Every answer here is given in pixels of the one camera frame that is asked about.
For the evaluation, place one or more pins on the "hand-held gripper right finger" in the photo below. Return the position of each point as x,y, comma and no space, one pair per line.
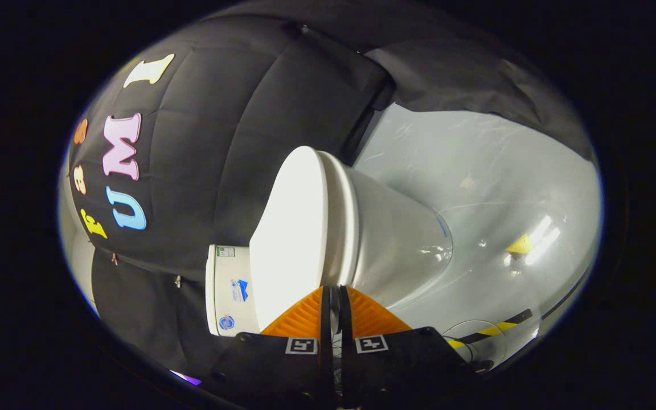
396,370

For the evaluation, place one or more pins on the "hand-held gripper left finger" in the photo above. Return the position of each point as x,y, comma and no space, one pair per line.
282,370

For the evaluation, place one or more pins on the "white toilet lid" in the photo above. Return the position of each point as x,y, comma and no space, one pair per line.
291,239

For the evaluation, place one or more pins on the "white toilet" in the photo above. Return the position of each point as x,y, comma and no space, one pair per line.
396,239

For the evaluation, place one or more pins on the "yellow tape piece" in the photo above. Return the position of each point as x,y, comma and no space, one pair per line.
519,245

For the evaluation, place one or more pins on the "black backdrop cloth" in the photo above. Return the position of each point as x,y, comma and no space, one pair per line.
220,142

